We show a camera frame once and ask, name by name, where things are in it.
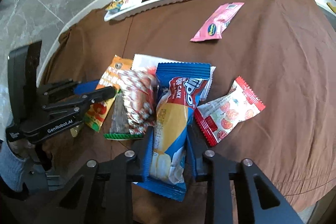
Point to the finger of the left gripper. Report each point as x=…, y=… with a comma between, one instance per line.
x=85, y=87
x=98, y=95

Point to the red white hawthorn packet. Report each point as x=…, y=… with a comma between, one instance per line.
x=217, y=118

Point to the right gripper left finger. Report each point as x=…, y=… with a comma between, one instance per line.
x=101, y=192

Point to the blue Tipo cake packet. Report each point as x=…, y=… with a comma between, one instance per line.
x=179, y=89

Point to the white snack packet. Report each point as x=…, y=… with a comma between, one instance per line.
x=146, y=63

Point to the gold foil snack packet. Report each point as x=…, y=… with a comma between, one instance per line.
x=75, y=130

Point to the pink wafer snack packet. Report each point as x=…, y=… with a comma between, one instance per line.
x=214, y=26

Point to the yellow sponge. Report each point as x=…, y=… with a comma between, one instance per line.
x=333, y=8

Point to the brown tablecloth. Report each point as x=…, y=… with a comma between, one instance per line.
x=285, y=51

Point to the panda cartoon snack packet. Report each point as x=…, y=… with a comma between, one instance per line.
x=116, y=6

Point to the grey sleeve forearm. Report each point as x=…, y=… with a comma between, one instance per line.
x=15, y=166

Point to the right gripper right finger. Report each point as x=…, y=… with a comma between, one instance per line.
x=232, y=186

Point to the orange cartoon snack packet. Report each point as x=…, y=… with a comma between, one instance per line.
x=98, y=110

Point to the brown patterned snack packet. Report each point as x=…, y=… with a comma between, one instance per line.
x=138, y=100

